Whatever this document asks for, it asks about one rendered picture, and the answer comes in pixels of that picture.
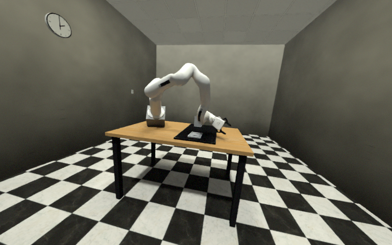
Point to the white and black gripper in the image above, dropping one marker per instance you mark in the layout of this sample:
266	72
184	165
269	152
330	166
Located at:
218	123

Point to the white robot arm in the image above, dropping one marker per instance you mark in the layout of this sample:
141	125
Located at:
155	91

